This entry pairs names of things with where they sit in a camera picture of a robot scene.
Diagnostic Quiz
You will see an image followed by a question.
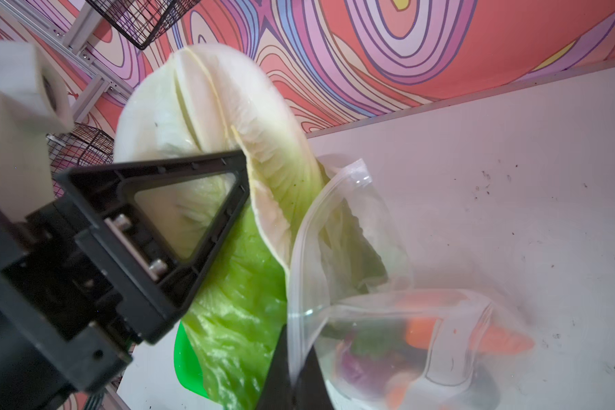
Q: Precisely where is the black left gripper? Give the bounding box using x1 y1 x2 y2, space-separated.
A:
0 195 133 409

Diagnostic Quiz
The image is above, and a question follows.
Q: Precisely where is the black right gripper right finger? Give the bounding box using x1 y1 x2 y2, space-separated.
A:
293 353 334 410

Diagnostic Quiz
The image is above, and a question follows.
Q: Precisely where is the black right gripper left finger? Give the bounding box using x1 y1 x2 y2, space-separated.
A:
256 327 293 410

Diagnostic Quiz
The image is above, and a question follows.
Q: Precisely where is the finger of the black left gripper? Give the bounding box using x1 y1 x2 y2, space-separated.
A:
56 151 249 343

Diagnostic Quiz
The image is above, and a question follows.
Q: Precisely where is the purple red onion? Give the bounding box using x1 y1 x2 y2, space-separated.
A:
334 343 406 397

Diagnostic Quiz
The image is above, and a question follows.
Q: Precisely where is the clear zip top bag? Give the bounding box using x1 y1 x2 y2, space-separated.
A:
286 161 535 409

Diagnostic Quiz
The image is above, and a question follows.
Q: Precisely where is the orange carrot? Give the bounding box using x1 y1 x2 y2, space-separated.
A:
404 316 536 355

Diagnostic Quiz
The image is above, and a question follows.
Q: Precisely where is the green lettuce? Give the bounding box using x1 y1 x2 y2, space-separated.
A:
113 43 391 410

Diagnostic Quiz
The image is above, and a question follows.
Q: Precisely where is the green plastic basket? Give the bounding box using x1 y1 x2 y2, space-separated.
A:
174 323 208 398

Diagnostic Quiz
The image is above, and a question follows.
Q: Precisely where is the black wire basket left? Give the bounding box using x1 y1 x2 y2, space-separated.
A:
46 123 114 177

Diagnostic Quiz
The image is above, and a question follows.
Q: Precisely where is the black wire basket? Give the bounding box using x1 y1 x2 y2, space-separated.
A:
85 0 201 51
46 123 114 177

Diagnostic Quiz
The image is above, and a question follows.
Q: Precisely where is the black wire basket rear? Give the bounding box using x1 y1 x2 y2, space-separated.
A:
85 0 201 51

